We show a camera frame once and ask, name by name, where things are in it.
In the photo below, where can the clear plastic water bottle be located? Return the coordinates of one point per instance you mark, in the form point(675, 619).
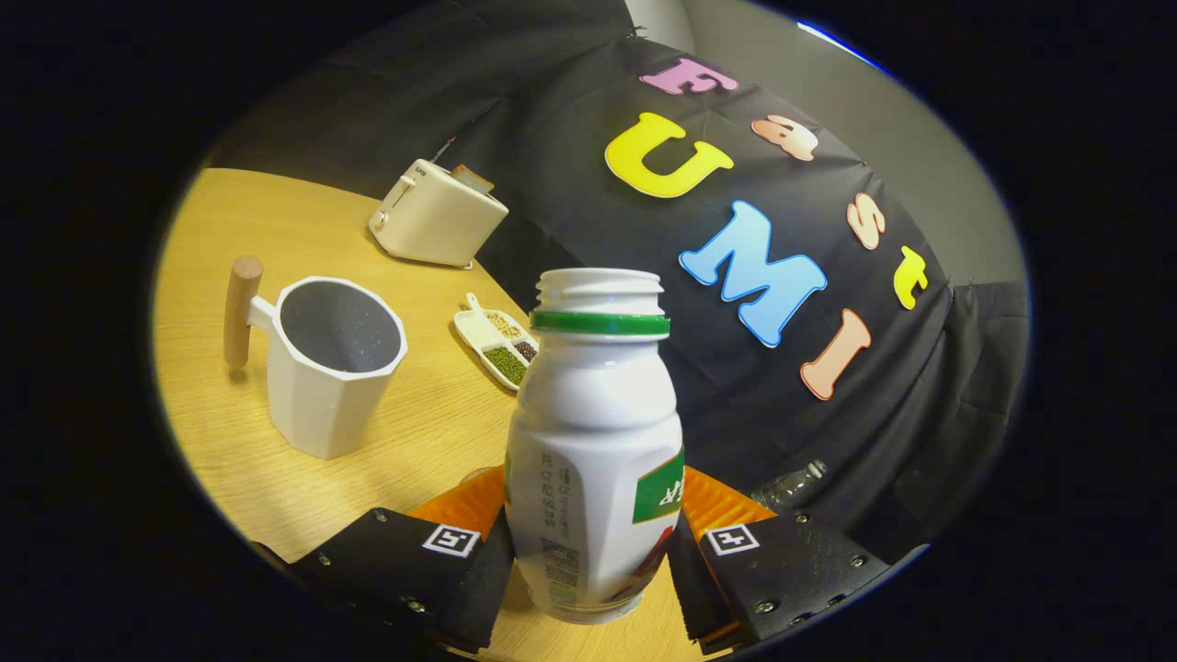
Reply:
point(791, 485)

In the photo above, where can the black backdrop cloth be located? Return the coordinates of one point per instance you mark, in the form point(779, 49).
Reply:
point(598, 92)

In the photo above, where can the toast slice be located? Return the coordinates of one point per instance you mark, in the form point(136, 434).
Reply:
point(474, 177)

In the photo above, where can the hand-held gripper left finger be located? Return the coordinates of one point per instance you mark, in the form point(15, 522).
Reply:
point(386, 570)

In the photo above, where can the white divided condiment dish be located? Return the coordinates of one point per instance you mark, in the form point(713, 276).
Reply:
point(487, 336)

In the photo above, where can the wooden table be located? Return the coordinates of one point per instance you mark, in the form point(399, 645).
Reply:
point(230, 276)

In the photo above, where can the cream toaster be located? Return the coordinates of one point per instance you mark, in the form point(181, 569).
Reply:
point(432, 225)

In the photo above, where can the white juice bottle green label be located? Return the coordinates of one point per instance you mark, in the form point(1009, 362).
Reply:
point(598, 432)

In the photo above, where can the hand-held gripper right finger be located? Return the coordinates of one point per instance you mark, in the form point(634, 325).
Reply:
point(791, 570)

